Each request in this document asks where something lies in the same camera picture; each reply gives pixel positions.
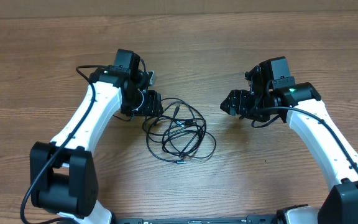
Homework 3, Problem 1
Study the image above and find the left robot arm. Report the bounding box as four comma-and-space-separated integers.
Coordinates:
20, 49, 162, 223

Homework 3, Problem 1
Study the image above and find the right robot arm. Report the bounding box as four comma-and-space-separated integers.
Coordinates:
220, 57, 358, 223

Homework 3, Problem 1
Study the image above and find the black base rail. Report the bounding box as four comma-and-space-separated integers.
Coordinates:
56, 205, 334, 224

